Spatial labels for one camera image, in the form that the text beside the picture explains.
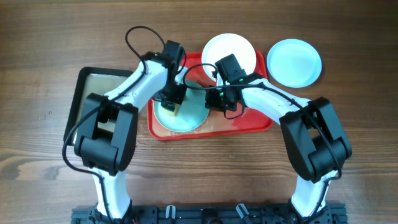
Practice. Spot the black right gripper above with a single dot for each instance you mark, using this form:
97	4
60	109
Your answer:
214	103

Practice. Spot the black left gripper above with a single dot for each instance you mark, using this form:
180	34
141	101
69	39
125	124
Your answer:
176	100

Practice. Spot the green yellow sponge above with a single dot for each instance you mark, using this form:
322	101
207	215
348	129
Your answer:
170	109

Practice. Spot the light blue plate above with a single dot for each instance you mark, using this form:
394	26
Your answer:
191	114
294	63

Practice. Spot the white plate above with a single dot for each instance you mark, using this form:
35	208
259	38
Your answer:
225	44

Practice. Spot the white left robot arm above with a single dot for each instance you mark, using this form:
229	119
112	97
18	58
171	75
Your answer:
105	136

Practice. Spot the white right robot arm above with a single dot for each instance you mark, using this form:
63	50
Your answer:
316	143

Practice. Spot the red serving tray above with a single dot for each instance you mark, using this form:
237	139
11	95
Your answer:
215	124

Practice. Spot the black water tray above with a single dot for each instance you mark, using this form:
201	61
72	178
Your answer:
92	80

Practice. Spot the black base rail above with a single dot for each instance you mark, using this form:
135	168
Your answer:
268	213

